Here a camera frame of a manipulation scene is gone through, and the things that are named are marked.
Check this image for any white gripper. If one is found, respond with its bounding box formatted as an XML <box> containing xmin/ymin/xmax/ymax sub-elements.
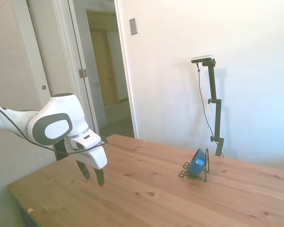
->
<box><xmin>72</xmin><ymin>145</ymin><xmax>108</xmax><ymax>188</ymax></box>

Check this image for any dark blue bowl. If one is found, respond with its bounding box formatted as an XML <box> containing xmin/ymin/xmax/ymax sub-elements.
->
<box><xmin>186</xmin><ymin>148</ymin><xmax>206</xmax><ymax>177</ymax></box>

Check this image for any brown wooden hallway door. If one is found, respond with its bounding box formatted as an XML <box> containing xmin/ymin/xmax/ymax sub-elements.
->
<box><xmin>90</xmin><ymin>30</ymin><xmax>119</xmax><ymax>107</ymax></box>

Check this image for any white open door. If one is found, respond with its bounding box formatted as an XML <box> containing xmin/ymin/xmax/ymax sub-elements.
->
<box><xmin>13</xmin><ymin>0</ymin><xmax>100</xmax><ymax>134</ymax></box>

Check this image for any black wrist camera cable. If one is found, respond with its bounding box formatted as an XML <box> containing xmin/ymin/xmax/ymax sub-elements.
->
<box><xmin>0</xmin><ymin>103</ymin><xmax>109</xmax><ymax>156</ymax></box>

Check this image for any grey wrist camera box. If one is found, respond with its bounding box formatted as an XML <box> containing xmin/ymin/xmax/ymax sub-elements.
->
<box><xmin>53</xmin><ymin>140</ymin><xmax>67</xmax><ymax>162</ymax></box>

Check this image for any blue object on wire stand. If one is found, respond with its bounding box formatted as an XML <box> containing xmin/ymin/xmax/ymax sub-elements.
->
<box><xmin>178</xmin><ymin>148</ymin><xmax>210</xmax><ymax>183</ymax></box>

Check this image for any black jointed camera stand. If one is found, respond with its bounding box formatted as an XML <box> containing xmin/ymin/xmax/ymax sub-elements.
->
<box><xmin>202</xmin><ymin>59</ymin><xmax>226</xmax><ymax>157</ymax></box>

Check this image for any silver camera on stand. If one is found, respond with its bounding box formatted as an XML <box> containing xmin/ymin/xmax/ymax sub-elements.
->
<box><xmin>191</xmin><ymin>54</ymin><xmax>215</xmax><ymax>65</ymax></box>

